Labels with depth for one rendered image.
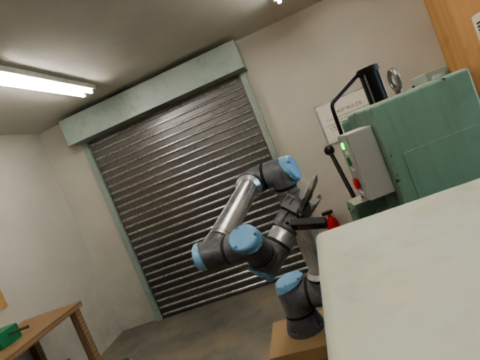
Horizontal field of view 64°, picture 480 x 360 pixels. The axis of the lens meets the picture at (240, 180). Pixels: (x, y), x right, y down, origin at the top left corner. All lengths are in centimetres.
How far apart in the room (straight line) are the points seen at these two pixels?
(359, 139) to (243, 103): 347
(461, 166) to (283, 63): 355
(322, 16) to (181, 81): 164
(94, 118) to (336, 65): 272
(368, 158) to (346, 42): 355
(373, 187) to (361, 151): 8
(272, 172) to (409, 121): 82
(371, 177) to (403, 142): 10
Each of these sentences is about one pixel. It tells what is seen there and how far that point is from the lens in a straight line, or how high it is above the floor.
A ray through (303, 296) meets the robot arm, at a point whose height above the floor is 82.
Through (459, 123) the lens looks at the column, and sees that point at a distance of 94.
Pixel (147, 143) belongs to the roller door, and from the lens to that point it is 464.
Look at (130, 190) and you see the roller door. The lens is 479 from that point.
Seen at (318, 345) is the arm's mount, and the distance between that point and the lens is 189.
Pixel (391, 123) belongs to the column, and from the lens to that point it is 89.
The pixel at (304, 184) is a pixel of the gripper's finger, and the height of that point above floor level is 136.
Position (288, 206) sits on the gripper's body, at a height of 131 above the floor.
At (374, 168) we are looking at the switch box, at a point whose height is 139.
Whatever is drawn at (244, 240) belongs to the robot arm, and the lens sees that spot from 110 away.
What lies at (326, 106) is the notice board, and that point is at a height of 166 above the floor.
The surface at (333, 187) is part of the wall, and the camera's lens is 436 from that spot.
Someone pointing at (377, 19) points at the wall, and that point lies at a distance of 450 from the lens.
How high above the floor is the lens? 153
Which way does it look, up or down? 3 degrees down
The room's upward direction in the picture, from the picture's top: 22 degrees counter-clockwise
